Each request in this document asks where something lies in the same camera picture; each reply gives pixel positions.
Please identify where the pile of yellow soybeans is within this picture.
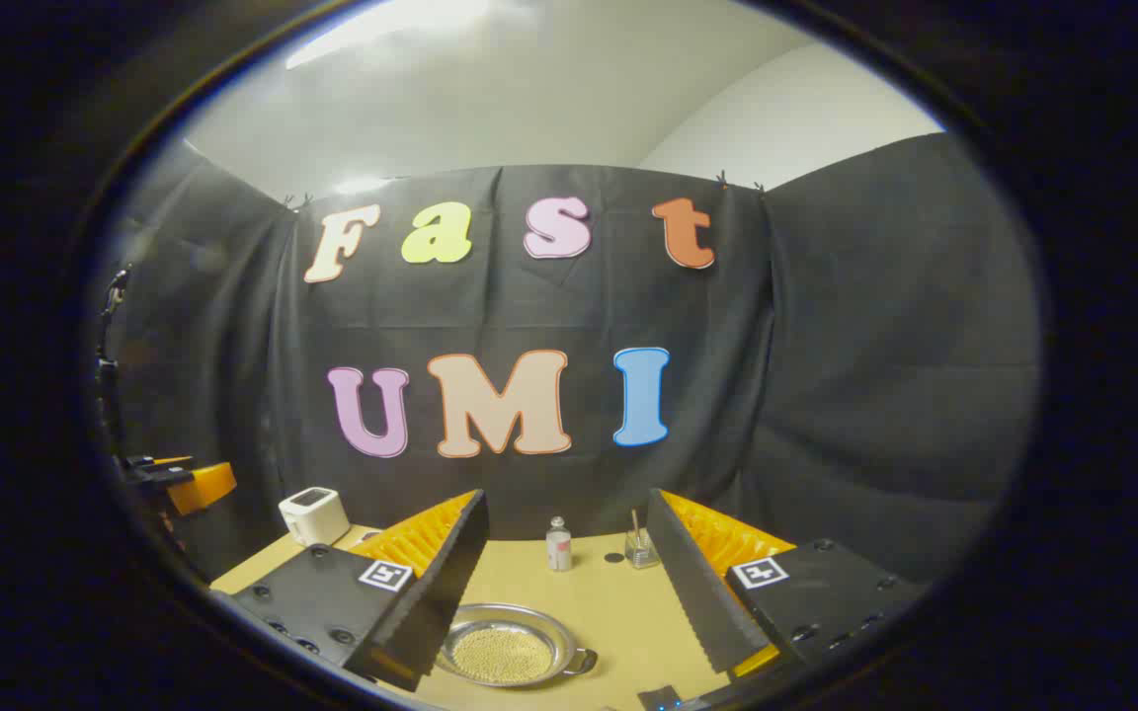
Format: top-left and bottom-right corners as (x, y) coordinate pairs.
(453, 627), (552, 684)

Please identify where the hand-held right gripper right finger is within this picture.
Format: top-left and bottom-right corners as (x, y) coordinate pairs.
(646, 488), (926, 682)

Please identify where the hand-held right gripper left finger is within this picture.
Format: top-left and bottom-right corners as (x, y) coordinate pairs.
(230, 489), (491, 692)

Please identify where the steel pot with black handles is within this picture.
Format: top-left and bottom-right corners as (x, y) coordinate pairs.
(436, 603), (598, 688)

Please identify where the white toaster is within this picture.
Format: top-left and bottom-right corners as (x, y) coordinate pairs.
(279, 487), (351, 547)

